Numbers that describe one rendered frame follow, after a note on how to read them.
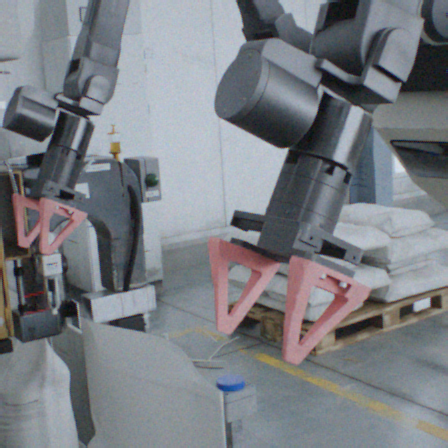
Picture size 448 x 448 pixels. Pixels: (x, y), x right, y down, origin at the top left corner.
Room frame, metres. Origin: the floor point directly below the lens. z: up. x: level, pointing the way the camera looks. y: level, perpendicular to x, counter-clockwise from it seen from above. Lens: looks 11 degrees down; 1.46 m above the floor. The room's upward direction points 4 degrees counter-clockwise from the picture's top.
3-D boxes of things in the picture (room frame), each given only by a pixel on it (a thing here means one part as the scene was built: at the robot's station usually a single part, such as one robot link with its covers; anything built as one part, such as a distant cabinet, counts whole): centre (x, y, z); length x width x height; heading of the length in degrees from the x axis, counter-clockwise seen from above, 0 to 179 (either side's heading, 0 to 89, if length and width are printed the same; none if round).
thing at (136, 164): (1.58, 0.16, 1.29); 0.08 x 0.05 x 0.09; 33
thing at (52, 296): (1.38, 0.32, 1.11); 0.03 x 0.03 x 0.06
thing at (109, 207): (1.59, 0.34, 1.21); 0.30 x 0.25 x 0.30; 33
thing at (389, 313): (4.56, -0.72, 0.07); 1.20 x 0.82 x 0.14; 125
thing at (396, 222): (4.76, -0.99, 0.56); 0.67 x 0.43 x 0.15; 33
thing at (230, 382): (1.52, 0.00, 0.84); 0.06 x 0.06 x 0.02
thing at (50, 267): (1.38, 0.32, 1.14); 0.05 x 0.04 x 0.16; 123
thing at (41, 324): (1.42, 0.38, 1.04); 0.08 x 0.06 x 0.05; 123
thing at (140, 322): (1.54, 0.20, 0.98); 0.09 x 0.05 x 0.05; 123
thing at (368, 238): (4.22, -0.60, 0.56); 0.66 x 0.42 x 0.15; 123
